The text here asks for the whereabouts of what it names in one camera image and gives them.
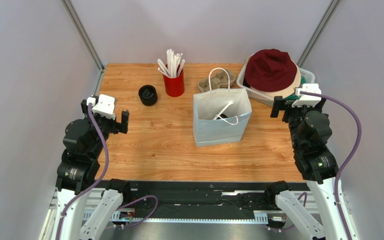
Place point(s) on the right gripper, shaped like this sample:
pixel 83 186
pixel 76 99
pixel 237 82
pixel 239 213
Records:
pixel 288 109

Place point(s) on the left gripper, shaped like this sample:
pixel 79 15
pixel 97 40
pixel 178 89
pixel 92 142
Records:
pixel 116 126

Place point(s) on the single white straw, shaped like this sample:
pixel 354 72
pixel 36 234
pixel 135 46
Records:
pixel 223 110

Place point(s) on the white paper bag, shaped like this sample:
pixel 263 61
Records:
pixel 208 132

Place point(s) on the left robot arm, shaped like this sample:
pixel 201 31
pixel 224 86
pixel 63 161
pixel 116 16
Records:
pixel 84 141

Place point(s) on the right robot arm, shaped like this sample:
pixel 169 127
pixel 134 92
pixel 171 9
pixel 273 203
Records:
pixel 310 130

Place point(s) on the beige hat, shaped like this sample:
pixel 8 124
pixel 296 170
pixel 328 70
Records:
pixel 291 88

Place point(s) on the green cloth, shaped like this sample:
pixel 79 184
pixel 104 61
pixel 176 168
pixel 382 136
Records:
pixel 293 96

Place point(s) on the maroon bucket hat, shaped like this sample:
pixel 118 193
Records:
pixel 270 70

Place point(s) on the white plastic basket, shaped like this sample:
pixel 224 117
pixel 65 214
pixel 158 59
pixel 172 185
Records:
pixel 261 96

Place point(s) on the stack of black lids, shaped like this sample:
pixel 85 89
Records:
pixel 148 95

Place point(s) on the stacked pulp cup carriers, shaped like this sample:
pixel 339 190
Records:
pixel 222 79

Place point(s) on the red straw cup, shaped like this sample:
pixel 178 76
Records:
pixel 174 87

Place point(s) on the wrapped white straws bundle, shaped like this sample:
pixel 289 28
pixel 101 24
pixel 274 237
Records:
pixel 174 64

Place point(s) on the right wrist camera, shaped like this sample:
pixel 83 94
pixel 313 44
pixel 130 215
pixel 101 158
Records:
pixel 308 95

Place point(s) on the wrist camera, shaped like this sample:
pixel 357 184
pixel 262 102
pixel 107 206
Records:
pixel 308 95
pixel 103 105

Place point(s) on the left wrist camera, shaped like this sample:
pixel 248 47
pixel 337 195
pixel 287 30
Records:
pixel 103 105

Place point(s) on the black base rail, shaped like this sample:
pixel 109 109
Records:
pixel 207 202

